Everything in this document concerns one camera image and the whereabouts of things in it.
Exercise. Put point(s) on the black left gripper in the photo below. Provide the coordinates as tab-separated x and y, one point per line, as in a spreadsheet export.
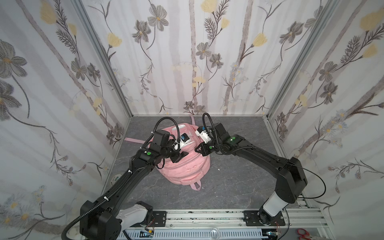
177	153

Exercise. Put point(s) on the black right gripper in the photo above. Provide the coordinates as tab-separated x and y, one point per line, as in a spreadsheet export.
204	149

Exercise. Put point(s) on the pink school backpack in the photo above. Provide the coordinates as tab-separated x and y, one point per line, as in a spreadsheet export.
188	171

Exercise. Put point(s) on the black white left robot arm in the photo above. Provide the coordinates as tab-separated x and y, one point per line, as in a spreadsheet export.
98	220

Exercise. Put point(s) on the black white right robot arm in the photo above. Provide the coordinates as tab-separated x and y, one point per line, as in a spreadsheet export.
289	173

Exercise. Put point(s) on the clear tape roll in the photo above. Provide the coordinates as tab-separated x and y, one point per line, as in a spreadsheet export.
115	178

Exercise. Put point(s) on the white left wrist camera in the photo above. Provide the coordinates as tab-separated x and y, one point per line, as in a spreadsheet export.
184	140

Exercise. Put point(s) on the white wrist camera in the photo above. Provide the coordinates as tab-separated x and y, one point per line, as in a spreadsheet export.
184	140
202	133

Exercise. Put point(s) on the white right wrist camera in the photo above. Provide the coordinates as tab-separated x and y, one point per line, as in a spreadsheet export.
202	133

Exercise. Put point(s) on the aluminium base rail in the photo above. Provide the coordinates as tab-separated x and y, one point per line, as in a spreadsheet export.
229	224

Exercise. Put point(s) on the red handled scissors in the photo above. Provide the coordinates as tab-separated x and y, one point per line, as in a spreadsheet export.
303	234

